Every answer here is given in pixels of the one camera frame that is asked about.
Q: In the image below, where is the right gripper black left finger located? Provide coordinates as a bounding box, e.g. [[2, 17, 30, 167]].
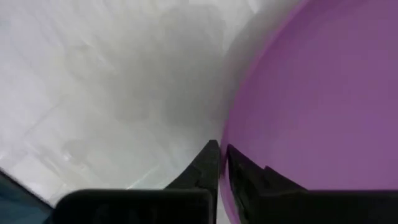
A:
[[54, 139, 221, 224]]

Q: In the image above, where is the purple plate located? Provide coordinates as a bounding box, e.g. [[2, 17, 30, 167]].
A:
[[219, 0, 398, 224]]

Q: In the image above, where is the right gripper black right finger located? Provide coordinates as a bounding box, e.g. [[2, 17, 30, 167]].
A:
[[226, 144, 398, 224]]

